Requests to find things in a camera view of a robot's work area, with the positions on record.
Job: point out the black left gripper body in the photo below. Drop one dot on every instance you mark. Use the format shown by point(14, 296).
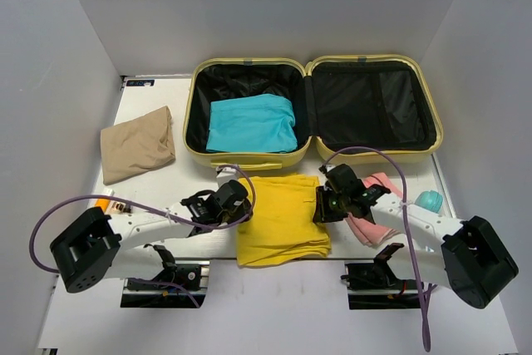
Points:
point(219, 216)

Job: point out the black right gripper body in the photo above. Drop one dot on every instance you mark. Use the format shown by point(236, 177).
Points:
point(344, 197)

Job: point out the pink towel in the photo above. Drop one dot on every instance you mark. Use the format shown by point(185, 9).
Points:
point(373, 235)

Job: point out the yellow garment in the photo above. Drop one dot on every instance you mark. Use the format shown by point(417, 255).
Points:
point(282, 227)

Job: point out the beige garment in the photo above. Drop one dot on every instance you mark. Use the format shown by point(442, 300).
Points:
point(137, 146)

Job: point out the teal garment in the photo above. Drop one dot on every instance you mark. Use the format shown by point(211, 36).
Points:
point(254, 124)

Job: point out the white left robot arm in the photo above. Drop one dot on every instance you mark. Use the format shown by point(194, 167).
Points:
point(98, 246)

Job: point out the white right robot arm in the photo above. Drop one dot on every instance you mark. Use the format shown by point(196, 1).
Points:
point(466, 256)

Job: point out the teal cat-ear headphones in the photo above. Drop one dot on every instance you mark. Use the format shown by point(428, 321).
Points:
point(430, 200)

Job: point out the yellow hard-shell suitcase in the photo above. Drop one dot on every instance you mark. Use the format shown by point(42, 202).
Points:
point(354, 109)

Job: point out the foundation bottle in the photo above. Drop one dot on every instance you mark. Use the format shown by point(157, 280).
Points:
point(119, 208)

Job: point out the orange sunscreen tube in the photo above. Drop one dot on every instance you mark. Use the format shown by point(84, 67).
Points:
point(104, 201)

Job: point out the blue table label sticker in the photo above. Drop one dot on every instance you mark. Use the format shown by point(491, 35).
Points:
point(140, 82)

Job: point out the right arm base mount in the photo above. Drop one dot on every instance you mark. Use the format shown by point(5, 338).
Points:
point(371, 284)

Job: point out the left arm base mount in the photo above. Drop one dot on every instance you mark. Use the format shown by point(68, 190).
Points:
point(179, 284)

